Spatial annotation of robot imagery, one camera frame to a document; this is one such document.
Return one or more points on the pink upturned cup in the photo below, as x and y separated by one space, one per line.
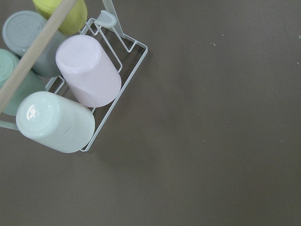
88 71

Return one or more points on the yellow green upturned cup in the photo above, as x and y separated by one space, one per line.
75 19

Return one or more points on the grey blue upturned cup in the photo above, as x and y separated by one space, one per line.
20 31

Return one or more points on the pale mint upturned cup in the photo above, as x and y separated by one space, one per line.
55 121

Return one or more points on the wooden rack handle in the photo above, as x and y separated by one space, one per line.
34 51

